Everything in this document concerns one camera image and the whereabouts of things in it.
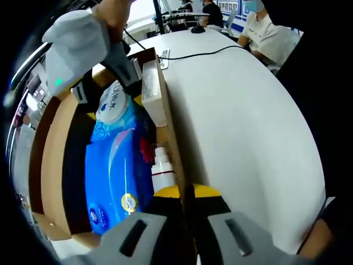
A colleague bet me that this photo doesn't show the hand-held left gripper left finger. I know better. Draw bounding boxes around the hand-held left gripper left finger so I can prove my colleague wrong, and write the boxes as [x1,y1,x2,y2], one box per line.
[62,184,197,265]

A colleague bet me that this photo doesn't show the black tripod pole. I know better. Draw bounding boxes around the black tripod pole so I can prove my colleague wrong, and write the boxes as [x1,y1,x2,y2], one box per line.
[152,0,167,34]

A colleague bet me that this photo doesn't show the white power strip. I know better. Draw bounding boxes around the white power strip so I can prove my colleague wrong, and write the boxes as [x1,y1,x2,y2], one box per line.
[158,48,172,70]

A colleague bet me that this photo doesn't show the white pump bottle red label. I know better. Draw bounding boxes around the white pump bottle red label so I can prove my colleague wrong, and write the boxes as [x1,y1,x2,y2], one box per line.
[150,146,177,192]

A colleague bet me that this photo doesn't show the brown cardboard shoe box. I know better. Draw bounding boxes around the brown cardboard shoe box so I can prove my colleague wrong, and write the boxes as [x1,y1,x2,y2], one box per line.
[28,46,194,250]

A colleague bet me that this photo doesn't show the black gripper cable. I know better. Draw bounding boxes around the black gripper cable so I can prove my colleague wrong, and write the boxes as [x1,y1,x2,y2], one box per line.
[122,26,148,52]

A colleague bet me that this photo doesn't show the white medicine box green label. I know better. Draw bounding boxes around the white medicine box green label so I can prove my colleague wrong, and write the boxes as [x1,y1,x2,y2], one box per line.
[141,60,168,129]

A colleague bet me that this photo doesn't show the blue soft wipes pack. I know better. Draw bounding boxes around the blue soft wipes pack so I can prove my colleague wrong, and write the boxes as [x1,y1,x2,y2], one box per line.
[83,79,156,236]

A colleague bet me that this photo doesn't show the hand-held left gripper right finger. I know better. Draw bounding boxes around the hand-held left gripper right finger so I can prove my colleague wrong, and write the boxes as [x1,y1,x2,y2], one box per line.
[192,183,315,265]

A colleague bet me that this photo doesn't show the black power cable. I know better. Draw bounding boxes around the black power cable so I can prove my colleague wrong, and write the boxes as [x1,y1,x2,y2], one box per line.
[167,45,249,61]

